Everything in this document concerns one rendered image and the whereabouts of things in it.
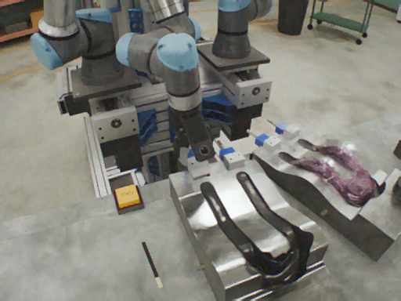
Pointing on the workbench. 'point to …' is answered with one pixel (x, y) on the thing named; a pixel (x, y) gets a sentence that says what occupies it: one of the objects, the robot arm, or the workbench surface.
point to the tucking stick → (152, 264)
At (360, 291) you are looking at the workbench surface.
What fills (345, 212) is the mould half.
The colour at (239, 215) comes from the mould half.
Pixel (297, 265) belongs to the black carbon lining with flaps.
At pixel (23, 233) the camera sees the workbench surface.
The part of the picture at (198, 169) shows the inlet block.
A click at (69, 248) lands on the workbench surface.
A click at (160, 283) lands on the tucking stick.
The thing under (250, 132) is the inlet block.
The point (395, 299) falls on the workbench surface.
